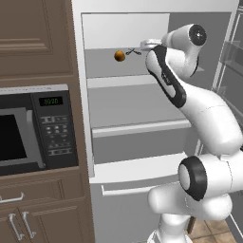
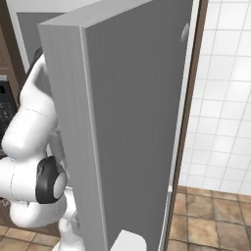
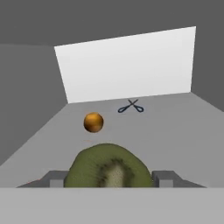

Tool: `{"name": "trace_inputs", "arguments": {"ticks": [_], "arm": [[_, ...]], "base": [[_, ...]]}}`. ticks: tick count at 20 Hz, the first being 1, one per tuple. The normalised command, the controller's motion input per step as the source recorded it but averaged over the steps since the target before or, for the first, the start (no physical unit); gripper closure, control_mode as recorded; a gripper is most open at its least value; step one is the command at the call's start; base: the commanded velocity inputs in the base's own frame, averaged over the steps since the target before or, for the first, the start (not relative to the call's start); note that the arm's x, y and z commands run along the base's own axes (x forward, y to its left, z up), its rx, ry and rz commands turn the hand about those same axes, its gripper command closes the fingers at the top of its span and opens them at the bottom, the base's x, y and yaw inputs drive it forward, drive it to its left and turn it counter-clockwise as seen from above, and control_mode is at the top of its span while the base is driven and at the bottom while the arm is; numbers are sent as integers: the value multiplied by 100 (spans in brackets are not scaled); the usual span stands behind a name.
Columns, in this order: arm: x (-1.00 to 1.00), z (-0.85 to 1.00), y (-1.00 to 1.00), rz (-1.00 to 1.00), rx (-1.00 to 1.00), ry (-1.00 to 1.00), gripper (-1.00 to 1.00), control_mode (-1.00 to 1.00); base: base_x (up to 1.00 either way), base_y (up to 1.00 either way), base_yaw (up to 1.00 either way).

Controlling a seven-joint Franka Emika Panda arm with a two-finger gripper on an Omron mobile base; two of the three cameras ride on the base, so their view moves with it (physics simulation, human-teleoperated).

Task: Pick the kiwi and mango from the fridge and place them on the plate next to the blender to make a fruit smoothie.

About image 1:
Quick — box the white freezer drawer handle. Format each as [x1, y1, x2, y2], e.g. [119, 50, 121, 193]
[101, 183, 178, 197]

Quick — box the brown low cupboard door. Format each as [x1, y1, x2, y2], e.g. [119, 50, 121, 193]
[0, 208, 24, 243]
[18, 198, 91, 243]

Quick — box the white fridge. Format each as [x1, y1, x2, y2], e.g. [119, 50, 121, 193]
[70, 0, 243, 243]

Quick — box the silver cupboard door handle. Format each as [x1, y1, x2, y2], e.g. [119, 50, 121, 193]
[21, 211, 37, 240]
[8, 213, 21, 242]

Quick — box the brown drawer front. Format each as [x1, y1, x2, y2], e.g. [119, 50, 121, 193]
[0, 177, 87, 207]

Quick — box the white freezer drawer front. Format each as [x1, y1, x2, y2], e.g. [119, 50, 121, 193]
[89, 181, 178, 243]

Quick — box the brown panelled cupboard door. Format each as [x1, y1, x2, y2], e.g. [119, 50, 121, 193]
[0, 0, 74, 79]

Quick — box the white fridge shelf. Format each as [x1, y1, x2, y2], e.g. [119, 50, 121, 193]
[90, 119, 193, 139]
[86, 73, 159, 90]
[92, 151, 188, 185]

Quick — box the black silver microwave oven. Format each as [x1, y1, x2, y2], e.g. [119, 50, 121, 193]
[0, 83, 80, 177]

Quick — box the silver microwave door handle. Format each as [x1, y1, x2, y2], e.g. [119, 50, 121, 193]
[26, 108, 46, 169]

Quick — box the silver drawer handle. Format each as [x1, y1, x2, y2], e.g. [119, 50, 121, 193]
[0, 192, 26, 204]

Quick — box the microwave oven door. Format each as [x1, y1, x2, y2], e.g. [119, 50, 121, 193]
[0, 106, 46, 169]

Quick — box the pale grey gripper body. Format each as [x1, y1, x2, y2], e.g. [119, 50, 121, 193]
[140, 38, 164, 52]

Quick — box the orange brown round fruit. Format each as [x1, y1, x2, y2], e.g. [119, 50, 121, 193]
[114, 49, 126, 63]

